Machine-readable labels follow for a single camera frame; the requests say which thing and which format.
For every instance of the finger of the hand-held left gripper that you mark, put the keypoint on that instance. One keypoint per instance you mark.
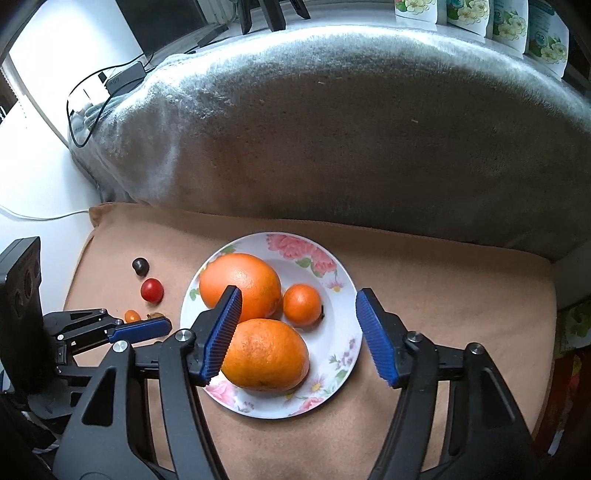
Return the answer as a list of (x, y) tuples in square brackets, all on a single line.
[(143, 328)]

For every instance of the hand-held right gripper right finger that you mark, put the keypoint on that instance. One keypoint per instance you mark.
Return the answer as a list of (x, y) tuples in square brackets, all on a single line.
[(378, 341)]

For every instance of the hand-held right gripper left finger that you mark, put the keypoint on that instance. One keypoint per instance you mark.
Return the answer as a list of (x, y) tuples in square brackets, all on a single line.
[(221, 341)]

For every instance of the small orange cherry tomato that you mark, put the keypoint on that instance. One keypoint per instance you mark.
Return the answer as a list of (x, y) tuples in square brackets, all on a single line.
[(132, 316)]

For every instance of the brown longan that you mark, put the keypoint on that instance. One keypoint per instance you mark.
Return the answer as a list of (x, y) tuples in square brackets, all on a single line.
[(156, 315)]

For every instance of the red cherry tomato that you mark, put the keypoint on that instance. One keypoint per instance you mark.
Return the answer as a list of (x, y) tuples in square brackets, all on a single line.
[(152, 290)]

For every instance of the floral white plate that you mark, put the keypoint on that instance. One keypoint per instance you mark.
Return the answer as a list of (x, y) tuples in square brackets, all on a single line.
[(332, 332)]

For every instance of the rough-skinned large orange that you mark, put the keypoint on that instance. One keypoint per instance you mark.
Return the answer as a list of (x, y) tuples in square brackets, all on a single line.
[(268, 355)]

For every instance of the dark purple cherry tomato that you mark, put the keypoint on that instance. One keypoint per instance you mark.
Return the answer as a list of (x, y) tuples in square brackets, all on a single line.
[(140, 266)]

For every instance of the smooth large orange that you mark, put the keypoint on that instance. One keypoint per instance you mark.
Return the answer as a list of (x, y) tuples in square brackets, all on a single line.
[(249, 281)]

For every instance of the small tangerine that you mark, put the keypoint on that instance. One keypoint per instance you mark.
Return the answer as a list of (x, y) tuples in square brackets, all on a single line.
[(302, 304)]

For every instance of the tan blanket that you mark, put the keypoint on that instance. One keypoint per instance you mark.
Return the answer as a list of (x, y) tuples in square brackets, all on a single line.
[(415, 286)]

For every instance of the brown cardboard box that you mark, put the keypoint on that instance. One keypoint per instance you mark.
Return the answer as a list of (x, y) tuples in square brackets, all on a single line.
[(565, 401)]

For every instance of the grey fleece blanket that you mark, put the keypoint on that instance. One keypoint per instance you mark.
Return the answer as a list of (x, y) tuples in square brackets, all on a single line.
[(346, 138)]

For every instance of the white power plug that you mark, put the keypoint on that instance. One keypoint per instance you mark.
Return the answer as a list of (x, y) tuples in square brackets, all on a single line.
[(94, 94)]

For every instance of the black power adapter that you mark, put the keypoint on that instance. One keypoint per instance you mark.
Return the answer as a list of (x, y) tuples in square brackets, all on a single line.
[(124, 78)]

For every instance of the black tripod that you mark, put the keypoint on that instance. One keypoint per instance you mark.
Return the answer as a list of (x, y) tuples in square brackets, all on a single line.
[(272, 14)]

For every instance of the white floral refill pouch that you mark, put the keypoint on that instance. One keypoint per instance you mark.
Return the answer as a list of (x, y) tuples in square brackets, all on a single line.
[(466, 14), (510, 23), (415, 9), (547, 41)]

